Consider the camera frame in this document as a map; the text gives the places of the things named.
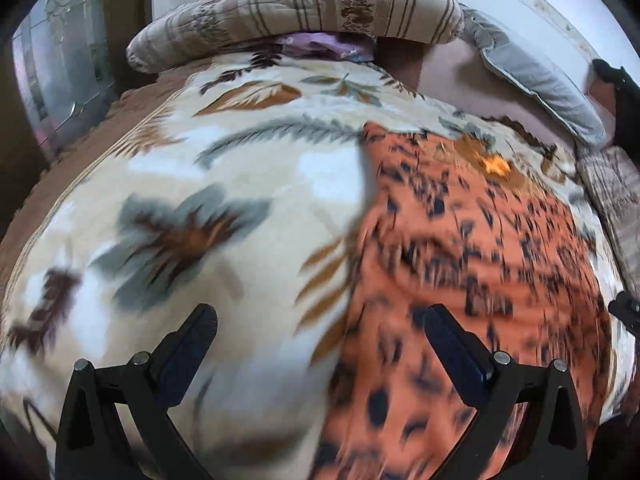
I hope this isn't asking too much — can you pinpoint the grey pillow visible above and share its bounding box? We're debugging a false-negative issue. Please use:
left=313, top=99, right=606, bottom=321
left=457, top=4, right=609, bottom=149

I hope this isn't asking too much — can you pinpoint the black object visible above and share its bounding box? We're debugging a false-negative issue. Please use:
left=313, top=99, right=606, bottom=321
left=592, top=59, right=640, bottom=150

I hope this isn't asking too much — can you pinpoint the glass window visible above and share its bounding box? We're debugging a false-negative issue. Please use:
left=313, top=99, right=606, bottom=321
left=12, top=0, right=120, bottom=155

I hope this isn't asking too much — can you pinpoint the cream leaf-print blanket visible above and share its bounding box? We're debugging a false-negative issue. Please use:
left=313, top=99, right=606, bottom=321
left=0, top=52, right=640, bottom=480

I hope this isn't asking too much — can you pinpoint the striped beige pillow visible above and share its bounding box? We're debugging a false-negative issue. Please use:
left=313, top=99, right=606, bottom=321
left=125, top=0, right=466, bottom=73

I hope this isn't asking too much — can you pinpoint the orange black floral garment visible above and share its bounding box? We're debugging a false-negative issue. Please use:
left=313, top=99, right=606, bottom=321
left=320, top=121, right=618, bottom=480

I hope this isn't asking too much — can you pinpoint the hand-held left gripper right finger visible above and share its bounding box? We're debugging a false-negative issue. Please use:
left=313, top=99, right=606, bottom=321
left=423, top=304, right=588, bottom=480

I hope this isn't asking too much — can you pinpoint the purple cloth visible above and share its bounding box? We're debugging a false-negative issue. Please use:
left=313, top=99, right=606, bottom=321
left=280, top=30, right=376, bottom=63

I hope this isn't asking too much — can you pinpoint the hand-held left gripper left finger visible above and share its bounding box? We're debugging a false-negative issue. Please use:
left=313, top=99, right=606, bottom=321
left=54, top=303, right=219, bottom=480

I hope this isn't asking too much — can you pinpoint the plaid beige pillow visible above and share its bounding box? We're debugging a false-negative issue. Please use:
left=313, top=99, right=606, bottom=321
left=575, top=147, right=640, bottom=291

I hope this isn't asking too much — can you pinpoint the mauve bed sheet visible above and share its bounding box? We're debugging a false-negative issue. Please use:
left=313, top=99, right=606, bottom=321
left=375, top=37, right=583, bottom=147

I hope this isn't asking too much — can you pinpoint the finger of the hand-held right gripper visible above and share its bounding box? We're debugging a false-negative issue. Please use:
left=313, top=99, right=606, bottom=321
left=607, top=290, right=640, bottom=347

